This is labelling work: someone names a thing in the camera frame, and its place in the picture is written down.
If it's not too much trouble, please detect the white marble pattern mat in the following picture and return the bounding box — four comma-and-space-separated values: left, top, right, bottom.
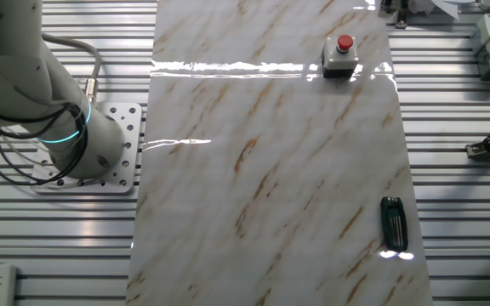
125, 0, 434, 306

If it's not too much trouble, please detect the dark green hex key set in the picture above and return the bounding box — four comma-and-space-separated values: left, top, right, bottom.
379, 195, 409, 252

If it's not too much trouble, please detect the crumpled white paper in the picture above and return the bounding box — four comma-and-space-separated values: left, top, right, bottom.
410, 0, 463, 20

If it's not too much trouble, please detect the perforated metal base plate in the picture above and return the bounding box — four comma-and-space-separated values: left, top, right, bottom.
30, 101, 144, 196

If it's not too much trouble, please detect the grey cable with metal connector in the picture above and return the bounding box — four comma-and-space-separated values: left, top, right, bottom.
40, 32, 104, 105

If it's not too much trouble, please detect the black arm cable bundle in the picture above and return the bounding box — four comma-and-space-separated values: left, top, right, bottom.
0, 100, 89, 187

